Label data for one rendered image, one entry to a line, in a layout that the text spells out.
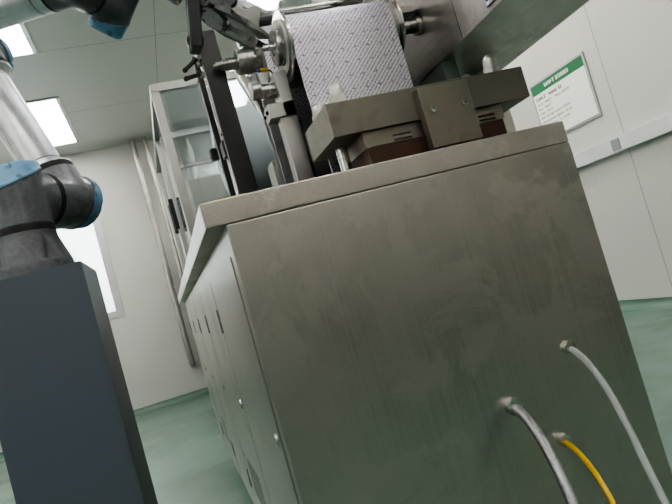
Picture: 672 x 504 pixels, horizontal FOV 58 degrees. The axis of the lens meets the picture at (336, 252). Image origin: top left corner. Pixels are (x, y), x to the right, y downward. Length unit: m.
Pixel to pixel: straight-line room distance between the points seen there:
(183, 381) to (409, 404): 5.84
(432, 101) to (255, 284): 0.46
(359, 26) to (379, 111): 0.33
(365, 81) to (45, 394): 0.86
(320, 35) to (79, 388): 0.83
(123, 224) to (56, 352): 5.67
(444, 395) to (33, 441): 0.71
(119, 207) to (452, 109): 5.94
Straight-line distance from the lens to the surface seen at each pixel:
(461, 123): 1.13
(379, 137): 1.09
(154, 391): 6.76
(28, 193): 1.30
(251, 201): 0.94
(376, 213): 0.98
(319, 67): 1.32
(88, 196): 1.42
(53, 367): 1.21
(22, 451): 1.23
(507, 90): 1.22
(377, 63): 1.36
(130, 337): 6.74
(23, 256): 1.26
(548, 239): 1.12
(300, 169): 1.32
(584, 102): 4.63
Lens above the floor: 0.73
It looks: 3 degrees up
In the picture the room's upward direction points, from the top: 16 degrees counter-clockwise
